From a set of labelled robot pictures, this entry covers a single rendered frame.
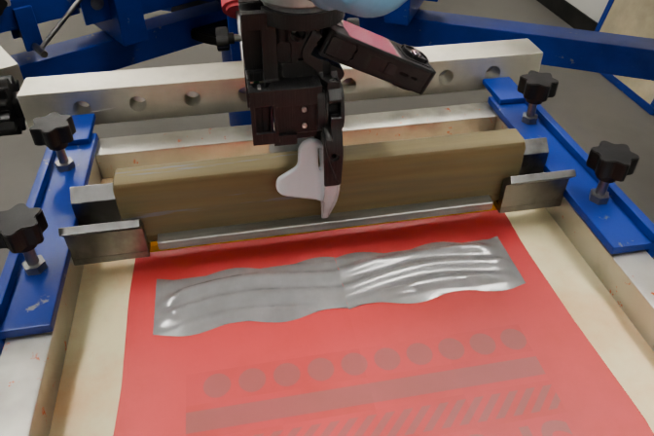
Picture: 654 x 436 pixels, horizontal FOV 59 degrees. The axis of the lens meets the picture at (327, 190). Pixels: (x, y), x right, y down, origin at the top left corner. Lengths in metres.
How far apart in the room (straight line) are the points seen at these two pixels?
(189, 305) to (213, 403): 0.10
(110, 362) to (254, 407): 0.14
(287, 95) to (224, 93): 0.29
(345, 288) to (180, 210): 0.18
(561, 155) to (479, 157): 0.14
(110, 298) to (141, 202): 0.10
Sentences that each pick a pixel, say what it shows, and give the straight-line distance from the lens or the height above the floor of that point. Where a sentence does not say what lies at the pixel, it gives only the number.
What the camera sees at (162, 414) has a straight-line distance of 0.51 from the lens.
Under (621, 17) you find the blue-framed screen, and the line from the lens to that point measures 3.37.
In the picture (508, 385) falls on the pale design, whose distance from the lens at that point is 0.53.
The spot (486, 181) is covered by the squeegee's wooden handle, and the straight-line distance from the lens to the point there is 0.63.
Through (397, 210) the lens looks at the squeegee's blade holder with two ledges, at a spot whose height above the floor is 1.00.
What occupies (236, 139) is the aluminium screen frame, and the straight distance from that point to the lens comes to 0.73.
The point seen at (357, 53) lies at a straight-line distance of 0.50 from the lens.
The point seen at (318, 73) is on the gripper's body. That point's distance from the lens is 0.50.
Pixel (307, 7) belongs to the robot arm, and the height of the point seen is 1.22.
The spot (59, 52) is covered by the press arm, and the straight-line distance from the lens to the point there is 1.20.
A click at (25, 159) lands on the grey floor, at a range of 2.72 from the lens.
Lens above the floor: 1.38
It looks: 38 degrees down
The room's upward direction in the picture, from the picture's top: straight up
